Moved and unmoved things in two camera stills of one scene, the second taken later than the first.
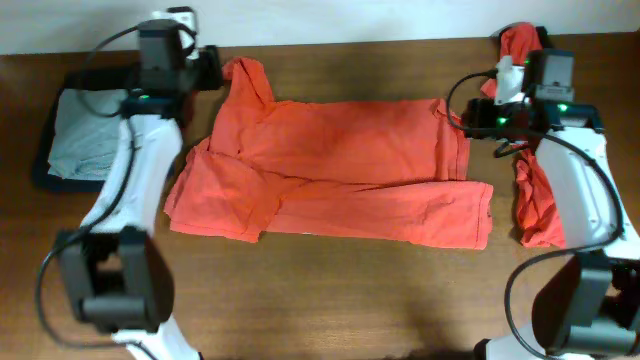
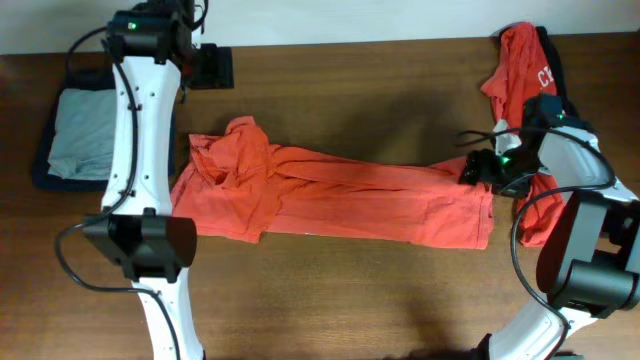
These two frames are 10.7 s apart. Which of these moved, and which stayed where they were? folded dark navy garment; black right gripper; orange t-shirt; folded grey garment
Moved: orange t-shirt; black right gripper
Stayed: folded grey garment; folded dark navy garment
